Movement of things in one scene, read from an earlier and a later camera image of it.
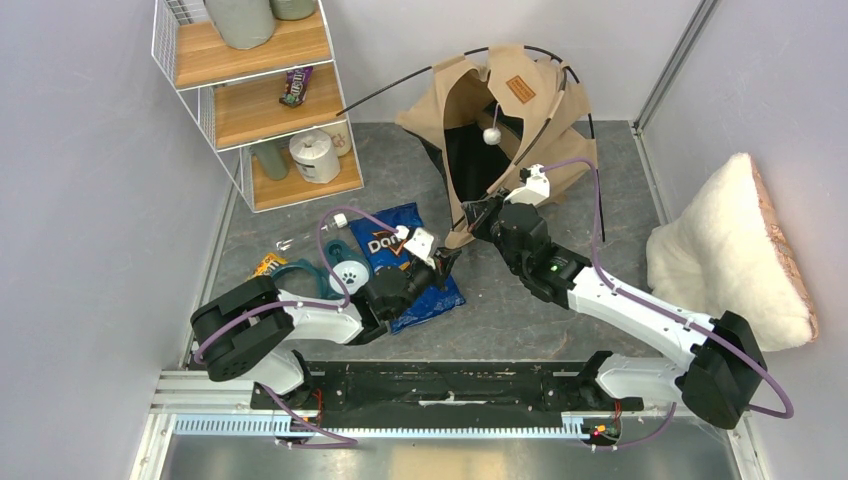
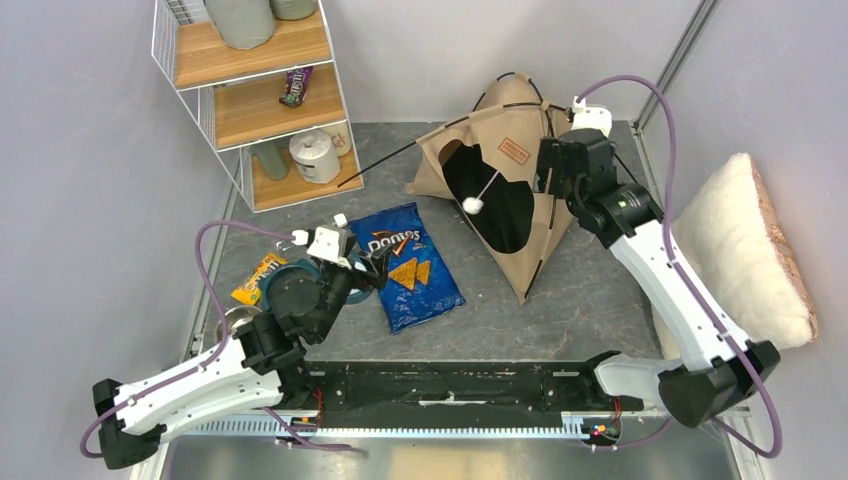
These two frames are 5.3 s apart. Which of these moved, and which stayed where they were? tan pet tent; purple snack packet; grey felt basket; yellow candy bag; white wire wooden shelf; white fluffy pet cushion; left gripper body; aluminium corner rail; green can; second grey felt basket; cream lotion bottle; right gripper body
Moved: tan pet tent; right gripper body; left gripper body
Stayed: white wire wooden shelf; yellow candy bag; grey felt basket; aluminium corner rail; cream lotion bottle; green can; white fluffy pet cushion; purple snack packet; second grey felt basket
